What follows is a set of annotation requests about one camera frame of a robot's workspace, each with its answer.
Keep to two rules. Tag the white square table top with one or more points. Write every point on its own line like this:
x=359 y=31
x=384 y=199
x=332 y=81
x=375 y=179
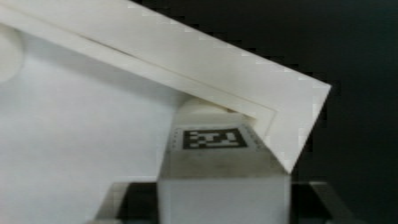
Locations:
x=83 y=122

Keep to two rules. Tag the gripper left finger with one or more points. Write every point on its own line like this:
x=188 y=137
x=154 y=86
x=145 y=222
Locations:
x=129 y=204

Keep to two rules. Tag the white right fence wall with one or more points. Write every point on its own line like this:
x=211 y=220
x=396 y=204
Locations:
x=122 y=34

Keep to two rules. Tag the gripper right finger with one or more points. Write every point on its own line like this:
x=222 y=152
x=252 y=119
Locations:
x=316 y=205

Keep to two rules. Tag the white table leg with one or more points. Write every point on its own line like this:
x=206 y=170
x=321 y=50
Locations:
x=222 y=183

